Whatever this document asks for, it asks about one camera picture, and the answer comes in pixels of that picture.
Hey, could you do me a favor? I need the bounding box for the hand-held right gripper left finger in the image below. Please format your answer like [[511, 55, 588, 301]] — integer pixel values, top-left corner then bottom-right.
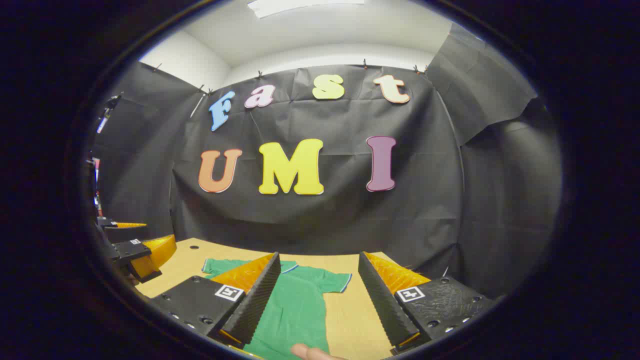
[[150, 251, 282, 350]]

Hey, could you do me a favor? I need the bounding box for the green T-shirt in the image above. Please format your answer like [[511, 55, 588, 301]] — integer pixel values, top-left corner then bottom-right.
[[201, 257, 352, 360]]

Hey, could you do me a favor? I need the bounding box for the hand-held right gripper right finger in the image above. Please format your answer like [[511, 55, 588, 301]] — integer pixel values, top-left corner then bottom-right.
[[358, 251, 496, 353]]

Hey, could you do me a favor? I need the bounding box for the black backdrop cloth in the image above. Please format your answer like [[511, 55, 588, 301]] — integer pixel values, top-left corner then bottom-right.
[[92, 22, 563, 301]]

